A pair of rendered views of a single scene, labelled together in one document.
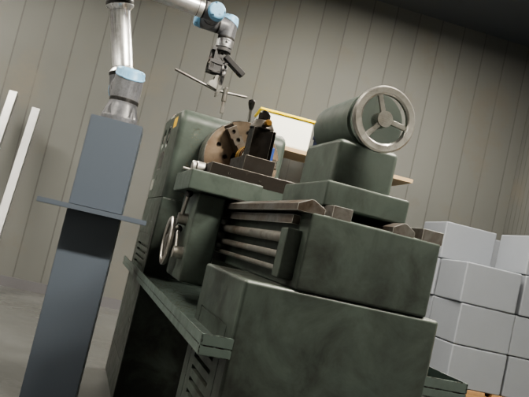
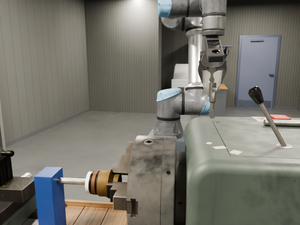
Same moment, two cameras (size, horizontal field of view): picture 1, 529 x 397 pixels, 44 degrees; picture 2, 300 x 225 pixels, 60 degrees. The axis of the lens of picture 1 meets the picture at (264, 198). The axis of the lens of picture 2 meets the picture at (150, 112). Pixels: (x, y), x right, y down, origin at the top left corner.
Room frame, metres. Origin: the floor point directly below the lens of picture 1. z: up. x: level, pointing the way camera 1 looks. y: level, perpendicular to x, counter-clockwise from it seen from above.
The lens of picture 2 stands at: (2.99, -0.57, 1.47)
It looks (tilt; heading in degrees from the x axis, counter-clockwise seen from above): 12 degrees down; 112
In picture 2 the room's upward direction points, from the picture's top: straight up
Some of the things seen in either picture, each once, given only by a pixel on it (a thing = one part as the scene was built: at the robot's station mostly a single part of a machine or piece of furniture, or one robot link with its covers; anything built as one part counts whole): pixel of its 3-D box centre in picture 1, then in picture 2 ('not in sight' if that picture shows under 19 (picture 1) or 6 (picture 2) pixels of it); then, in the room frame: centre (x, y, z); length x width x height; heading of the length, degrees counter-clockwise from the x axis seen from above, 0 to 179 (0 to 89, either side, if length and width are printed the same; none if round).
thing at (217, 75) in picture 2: not in sight; (215, 82); (2.87, 0.33, 1.39); 0.06 x 0.03 x 0.09; 107
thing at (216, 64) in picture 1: (218, 61); (211, 50); (2.85, 0.33, 1.50); 0.09 x 0.08 x 0.12; 107
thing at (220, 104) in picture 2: not in sight; (212, 98); (1.89, 6.95, 0.37); 1.38 x 0.71 x 0.74; 101
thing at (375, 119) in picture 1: (351, 155); not in sight; (1.56, -0.18, 1.01); 0.30 x 0.20 x 0.29; 15
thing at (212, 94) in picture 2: (223, 100); (212, 100); (2.87, 0.27, 1.34); 0.02 x 0.02 x 0.12
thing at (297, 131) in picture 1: (280, 132); not in sight; (5.25, -0.01, 1.69); 0.46 x 0.39 x 0.26; 100
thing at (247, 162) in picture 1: (250, 167); (5, 188); (2.15, 0.07, 1.00); 0.20 x 0.10 x 0.05; 15
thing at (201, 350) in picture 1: (226, 302); not in sight; (2.38, 0.05, 0.53); 2.10 x 0.60 x 0.02; 15
